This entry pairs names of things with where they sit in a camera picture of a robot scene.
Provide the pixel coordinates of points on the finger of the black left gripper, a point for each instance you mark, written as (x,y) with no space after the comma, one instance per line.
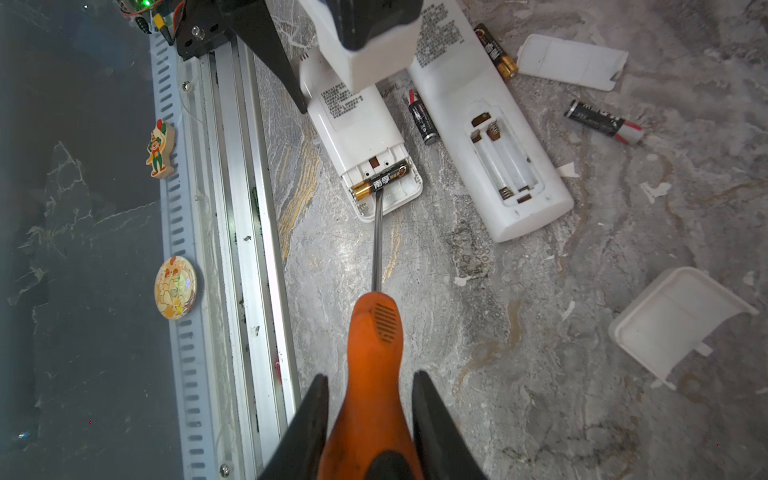
(251,21)

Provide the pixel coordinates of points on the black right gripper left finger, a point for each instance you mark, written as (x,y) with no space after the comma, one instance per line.
(299,451)

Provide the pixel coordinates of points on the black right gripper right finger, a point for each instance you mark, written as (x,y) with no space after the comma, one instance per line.
(442,451)

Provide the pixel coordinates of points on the orange black screwdriver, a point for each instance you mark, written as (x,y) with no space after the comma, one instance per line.
(370,438)

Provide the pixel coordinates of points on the black gold AAA battery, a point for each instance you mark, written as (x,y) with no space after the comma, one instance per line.
(375,184)

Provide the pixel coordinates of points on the black red AAA battery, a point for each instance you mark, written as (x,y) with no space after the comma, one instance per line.
(422,119)

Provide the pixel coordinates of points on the white wide remote cover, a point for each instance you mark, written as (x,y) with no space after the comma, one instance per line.
(672,317)

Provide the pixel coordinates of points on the white slim remote control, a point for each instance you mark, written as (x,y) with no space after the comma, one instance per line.
(511,180)

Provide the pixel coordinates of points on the white battery cover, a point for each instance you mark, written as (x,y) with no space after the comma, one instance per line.
(571,62)

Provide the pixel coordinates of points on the small colourful charm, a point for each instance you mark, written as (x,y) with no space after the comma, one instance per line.
(160,147)

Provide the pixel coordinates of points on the round gold white badge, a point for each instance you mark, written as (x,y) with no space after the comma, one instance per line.
(175,288)

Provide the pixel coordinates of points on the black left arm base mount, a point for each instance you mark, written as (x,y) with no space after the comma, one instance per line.
(200,29)

